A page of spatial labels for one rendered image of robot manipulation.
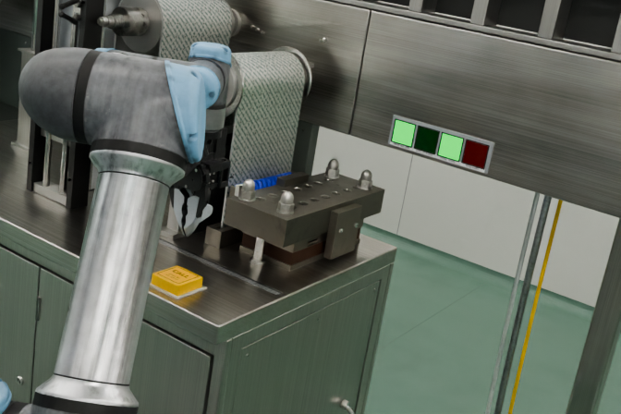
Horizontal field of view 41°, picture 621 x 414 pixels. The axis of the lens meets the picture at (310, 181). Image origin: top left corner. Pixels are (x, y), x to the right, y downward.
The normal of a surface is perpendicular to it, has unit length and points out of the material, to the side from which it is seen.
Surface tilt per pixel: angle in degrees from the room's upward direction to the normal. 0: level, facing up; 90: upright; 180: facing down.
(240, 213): 90
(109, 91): 69
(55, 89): 75
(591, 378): 90
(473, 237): 90
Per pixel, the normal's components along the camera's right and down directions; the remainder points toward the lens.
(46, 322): -0.56, 0.15
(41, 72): -0.47, -0.36
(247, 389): 0.81, 0.29
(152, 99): 0.06, -0.16
